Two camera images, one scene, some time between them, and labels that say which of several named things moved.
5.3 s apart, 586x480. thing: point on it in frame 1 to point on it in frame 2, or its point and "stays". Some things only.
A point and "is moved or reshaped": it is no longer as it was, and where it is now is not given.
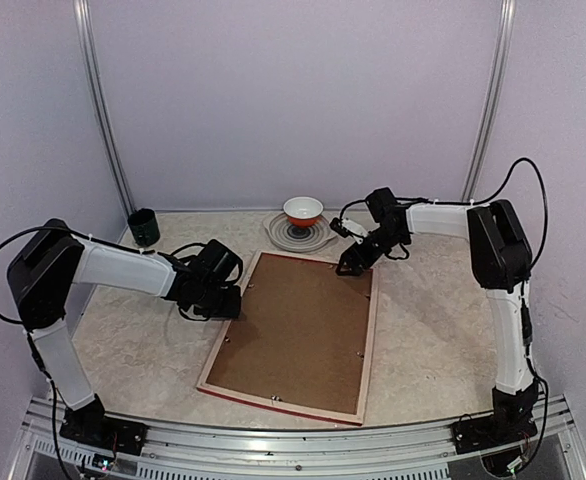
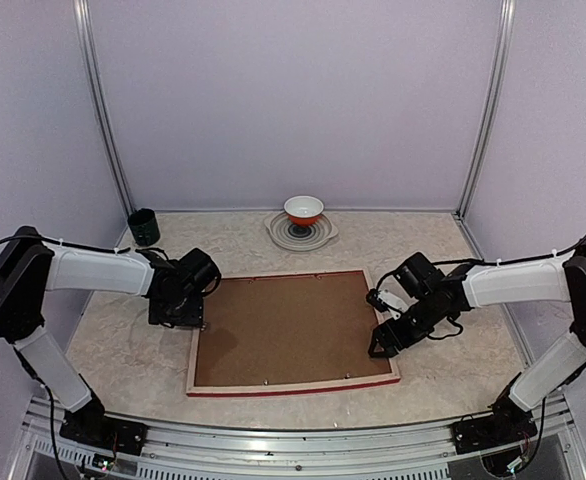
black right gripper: [350, 255] to [396, 339]
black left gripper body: [213, 305] to [180, 314]
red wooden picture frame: [303, 339] is moved or reshaped
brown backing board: [302, 335] is moved or reshaped
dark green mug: [144, 226] stays
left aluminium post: [82, 11] stays
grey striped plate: [287, 237] stays
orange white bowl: [303, 211] stays
